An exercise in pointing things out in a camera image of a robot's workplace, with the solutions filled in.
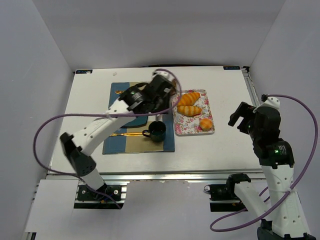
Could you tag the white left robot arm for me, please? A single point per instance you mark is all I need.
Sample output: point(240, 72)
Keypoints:
point(79, 146)

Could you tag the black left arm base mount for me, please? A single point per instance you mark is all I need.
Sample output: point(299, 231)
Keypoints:
point(109, 198)

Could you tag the floral rectangular tray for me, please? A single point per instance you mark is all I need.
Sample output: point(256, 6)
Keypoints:
point(190, 125)

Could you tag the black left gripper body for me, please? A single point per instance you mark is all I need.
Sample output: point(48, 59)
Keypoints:
point(163, 85)

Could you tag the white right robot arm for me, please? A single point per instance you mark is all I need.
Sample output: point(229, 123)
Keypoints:
point(275, 155)

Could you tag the blue table corner label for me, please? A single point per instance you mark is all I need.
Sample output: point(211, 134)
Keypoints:
point(231, 68)

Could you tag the large orange striped croissant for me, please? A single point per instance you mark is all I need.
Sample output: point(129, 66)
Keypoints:
point(190, 98)

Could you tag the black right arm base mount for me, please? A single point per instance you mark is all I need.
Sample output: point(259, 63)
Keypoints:
point(221, 200)

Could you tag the dark green mug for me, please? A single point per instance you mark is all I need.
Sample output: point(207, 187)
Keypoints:
point(156, 131)

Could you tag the round orange bun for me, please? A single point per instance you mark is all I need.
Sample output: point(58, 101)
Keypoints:
point(206, 124)

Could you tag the white front cover board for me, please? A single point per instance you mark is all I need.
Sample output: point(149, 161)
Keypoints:
point(151, 208)

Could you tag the aluminium table edge rail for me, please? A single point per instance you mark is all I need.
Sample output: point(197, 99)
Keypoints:
point(201, 176)

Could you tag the brown chocolate croissant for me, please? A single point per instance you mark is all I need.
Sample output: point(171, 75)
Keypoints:
point(173, 89)

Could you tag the gold knife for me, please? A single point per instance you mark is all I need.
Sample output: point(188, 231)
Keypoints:
point(127, 134)

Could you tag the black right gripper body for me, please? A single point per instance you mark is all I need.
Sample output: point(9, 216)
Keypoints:
point(241, 116)

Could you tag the small orange striped croissant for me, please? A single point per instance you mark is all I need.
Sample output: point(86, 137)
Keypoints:
point(189, 111)

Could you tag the teal square plate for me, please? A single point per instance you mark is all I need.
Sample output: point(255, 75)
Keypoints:
point(136, 123)

